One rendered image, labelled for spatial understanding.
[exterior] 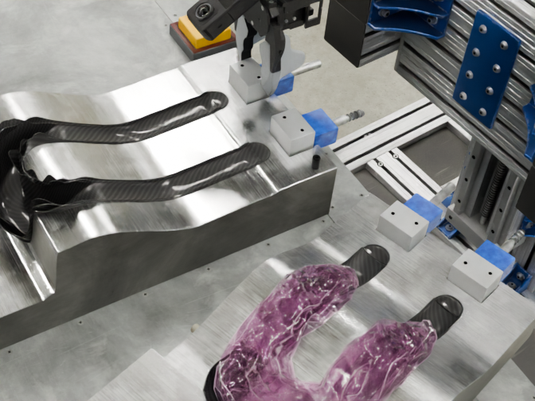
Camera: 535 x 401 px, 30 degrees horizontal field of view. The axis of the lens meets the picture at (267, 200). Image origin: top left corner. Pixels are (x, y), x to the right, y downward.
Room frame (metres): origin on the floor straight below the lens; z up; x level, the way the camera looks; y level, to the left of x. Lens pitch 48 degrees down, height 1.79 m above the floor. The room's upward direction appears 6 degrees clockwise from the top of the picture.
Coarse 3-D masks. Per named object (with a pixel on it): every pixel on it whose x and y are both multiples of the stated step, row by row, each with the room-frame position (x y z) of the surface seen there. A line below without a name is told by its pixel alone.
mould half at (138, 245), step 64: (192, 64) 1.04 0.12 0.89; (192, 128) 0.92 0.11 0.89; (256, 128) 0.93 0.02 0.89; (256, 192) 0.82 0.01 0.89; (320, 192) 0.87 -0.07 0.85; (0, 256) 0.70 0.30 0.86; (64, 256) 0.67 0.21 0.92; (128, 256) 0.71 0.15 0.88; (192, 256) 0.76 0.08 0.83; (0, 320) 0.62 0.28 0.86; (64, 320) 0.66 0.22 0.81
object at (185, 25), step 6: (180, 18) 1.21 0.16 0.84; (186, 18) 1.21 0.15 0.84; (180, 24) 1.20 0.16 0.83; (186, 24) 1.20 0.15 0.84; (192, 24) 1.20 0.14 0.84; (186, 30) 1.19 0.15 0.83; (192, 30) 1.18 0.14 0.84; (228, 30) 1.19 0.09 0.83; (186, 36) 1.19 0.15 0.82; (192, 36) 1.17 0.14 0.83; (198, 36) 1.17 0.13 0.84; (222, 36) 1.19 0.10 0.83; (228, 36) 1.19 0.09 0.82; (192, 42) 1.17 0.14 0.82; (198, 42) 1.16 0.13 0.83; (204, 42) 1.17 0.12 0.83; (210, 42) 1.18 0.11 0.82; (216, 42) 1.18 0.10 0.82; (198, 48) 1.16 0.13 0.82
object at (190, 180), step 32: (224, 96) 0.99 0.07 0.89; (0, 128) 0.82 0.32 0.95; (32, 128) 0.85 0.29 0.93; (64, 128) 0.87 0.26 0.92; (96, 128) 0.89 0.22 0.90; (128, 128) 0.92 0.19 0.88; (160, 128) 0.92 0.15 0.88; (0, 160) 0.81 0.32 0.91; (224, 160) 0.88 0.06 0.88; (256, 160) 0.88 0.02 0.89; (0, 192) 0.79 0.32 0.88; (32, 192) 0.75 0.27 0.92; (64, 192) 0.76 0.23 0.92; (96, 192) 0.77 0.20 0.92; (128, 192) 0.79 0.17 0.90; (160, 192) 0.81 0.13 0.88; (192, 192) 0.82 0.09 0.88; (0, 224) 0.72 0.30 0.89; (32, 224) 0.71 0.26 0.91
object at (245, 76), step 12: (240, 60) 1.03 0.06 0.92; (252, 60) 1.03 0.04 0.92; (240, 72) 1.00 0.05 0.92; (252, 72) 1.01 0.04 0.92; (300, 72) 1.05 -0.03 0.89; (240, 84) 0.99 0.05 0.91; (252, 84) 0.98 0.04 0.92; (288, 84) 1.02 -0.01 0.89; (240, 96) 0.99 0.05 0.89; (252, 96) 0.98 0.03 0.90; (264, 96) 0.99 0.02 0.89
